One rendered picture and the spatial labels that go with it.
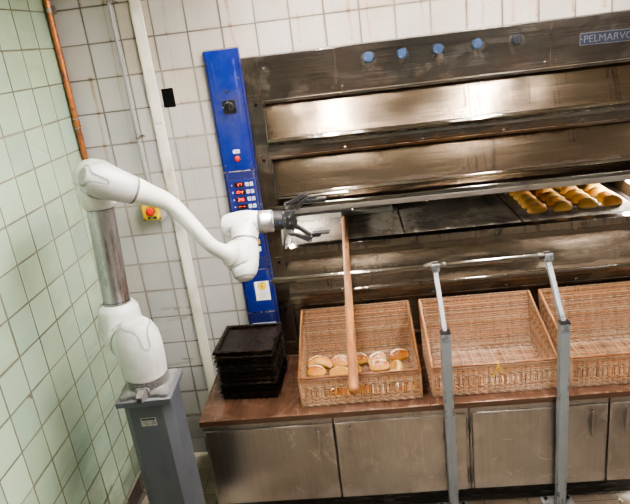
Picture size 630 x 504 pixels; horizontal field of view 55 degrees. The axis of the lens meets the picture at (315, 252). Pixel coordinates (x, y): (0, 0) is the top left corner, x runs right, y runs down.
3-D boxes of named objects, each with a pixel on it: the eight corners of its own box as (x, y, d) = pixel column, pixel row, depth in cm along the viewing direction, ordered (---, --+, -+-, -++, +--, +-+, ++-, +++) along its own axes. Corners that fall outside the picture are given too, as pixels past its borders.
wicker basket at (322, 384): (305, 355, 321) (299, 308, 311) (412, 346, 316) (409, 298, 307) (300, 409, 275) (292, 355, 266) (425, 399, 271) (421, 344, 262)
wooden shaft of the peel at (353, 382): (359, 396, 175) (358, 387, 174) (349, 397, 175) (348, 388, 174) (347, 220, 335) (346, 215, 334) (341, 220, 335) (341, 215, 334)
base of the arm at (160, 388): (115, 408, 216) (111, 395, 214) (132, 375, 237) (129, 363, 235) (165, 403, 215) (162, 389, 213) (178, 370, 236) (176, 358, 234)
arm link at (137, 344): (133, 390, 215) (119, 335, 208) (116, 371, 230) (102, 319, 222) (175, 372, 224) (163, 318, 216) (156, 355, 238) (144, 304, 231)
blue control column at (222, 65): (296, 305, 523) (259, 43, 451) (314, 303, 521) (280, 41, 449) (270, 450, 341) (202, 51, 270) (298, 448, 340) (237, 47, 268)
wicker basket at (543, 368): (419, 346, 316) (416, 297, 307) (530, 337, 311) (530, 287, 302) (431, 399, 271) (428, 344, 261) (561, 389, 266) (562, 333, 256)
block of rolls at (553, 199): (499, 187, 363) (499, 178, 361) (581, 178, 359) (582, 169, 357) (528, 215, 306) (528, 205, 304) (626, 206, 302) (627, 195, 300)
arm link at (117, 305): (114, 367, 229) (96, 347, 246) (154, 353, 237) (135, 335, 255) (75, 164, 205) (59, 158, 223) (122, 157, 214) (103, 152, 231)
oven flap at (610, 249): (291, 296, 311) (287, 257, 311) (653, 263, 296) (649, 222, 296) (290, 297, 306) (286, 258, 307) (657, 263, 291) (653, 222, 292)
